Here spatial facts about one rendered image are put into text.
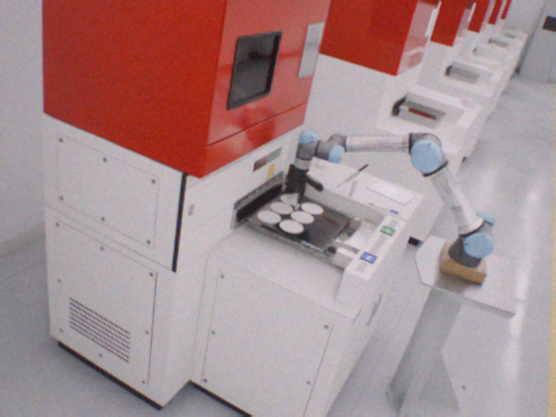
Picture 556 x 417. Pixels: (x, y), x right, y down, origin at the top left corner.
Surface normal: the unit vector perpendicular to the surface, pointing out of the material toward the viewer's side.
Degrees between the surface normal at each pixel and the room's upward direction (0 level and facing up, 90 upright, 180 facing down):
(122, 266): 90
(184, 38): 90
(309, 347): 90
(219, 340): 90
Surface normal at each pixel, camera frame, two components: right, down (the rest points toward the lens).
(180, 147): -0.46, 0.35
